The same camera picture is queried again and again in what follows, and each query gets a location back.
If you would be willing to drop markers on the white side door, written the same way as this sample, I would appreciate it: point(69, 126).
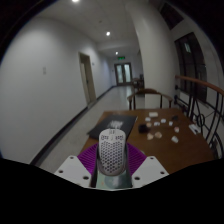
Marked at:
point(86, 80)

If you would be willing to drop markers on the glass double door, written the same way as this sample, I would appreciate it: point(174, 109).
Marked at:
point(123, 73)

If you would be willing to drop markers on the white perforated computer mouse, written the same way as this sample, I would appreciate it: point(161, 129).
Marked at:
point(111, 151)

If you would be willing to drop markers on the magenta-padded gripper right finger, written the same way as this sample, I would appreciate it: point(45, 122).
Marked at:
point(151, 170)

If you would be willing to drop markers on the dark framed window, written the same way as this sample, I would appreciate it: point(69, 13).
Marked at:
point(191, 66)

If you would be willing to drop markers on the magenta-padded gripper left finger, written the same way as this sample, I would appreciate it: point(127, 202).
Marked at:
point(71, 170)

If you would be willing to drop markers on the white paper card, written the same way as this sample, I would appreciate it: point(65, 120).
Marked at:
point(194, 129)

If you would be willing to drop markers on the tan cartoon sticker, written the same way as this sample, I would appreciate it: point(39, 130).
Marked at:
point(158, 134)
point(150, 136)

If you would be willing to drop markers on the white round sticker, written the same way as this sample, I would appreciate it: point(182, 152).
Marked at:
point(147, 119)
point(163, 120)

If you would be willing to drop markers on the orange round sticker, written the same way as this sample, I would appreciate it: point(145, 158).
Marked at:
point(148, 124)

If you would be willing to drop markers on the white patterned sticker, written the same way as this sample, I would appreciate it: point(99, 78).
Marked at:
point(174, 139)

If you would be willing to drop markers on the red and white sticker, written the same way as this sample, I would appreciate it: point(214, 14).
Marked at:
point(176, 129)

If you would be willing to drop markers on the small white sticker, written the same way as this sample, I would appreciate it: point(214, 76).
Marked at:
point(156, 123)
point(170, 123)

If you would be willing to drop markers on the green exit sign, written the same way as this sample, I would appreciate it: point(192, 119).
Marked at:
point(121, 57)

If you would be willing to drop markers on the ceiling lights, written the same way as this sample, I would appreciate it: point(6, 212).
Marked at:
point(107, 33)

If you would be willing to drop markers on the small black box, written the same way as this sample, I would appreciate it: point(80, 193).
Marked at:
point(143, 128)

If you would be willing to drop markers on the wood-topped black metal railing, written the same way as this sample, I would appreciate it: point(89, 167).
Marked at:
point(196, 81)

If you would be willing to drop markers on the black closed laptop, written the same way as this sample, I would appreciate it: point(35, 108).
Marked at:
point(128, 121)

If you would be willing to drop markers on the small dark wooden chair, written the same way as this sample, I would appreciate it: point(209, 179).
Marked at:
point(136, 81)

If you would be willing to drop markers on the small black gadget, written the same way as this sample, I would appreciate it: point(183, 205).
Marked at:
point(174, 117)

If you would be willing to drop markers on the wooden armchair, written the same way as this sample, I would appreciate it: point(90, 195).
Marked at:
point(150, 91)

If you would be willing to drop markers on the small white box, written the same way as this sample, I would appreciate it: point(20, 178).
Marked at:
point(153, 114)

